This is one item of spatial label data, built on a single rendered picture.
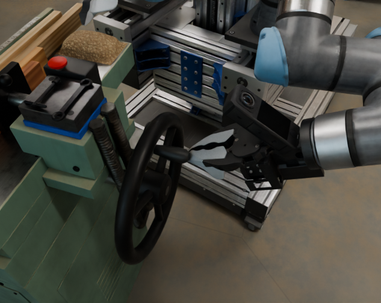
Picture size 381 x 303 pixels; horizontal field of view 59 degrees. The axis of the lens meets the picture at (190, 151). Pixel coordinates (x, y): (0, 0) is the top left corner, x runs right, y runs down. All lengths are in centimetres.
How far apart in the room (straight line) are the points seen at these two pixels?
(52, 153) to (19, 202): 9
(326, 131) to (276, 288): 106
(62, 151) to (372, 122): 44
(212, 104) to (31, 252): 83
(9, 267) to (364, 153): 56
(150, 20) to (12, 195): 85
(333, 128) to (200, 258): 109
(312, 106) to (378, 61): 128
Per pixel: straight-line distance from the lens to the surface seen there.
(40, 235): 70
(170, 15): 133
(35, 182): 63
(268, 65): 48
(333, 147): 45
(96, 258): 97
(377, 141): 45
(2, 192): 61
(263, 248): 151
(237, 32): 106
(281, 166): 51
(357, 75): 49
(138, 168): 51
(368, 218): 173
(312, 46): 48
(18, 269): 69
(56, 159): 61
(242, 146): 49
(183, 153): 53
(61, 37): 89
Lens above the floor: 134
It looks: 49 degrees down
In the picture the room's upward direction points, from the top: straight up
